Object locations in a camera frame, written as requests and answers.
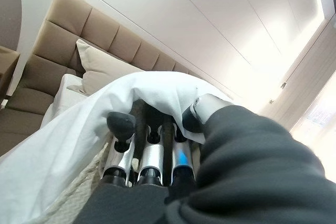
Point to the white fitted mattress sheet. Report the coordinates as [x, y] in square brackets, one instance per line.
[63, 95]

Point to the beige bed runner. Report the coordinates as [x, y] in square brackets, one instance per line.
[78, 190]

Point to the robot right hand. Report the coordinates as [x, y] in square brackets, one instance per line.
[249, 169]

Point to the tufted upholstered headboard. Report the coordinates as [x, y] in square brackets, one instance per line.
[86, 30]

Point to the white duvet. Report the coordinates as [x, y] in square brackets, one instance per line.
[65, 142]

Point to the large beige pillow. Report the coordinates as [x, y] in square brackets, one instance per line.
[105, 69]

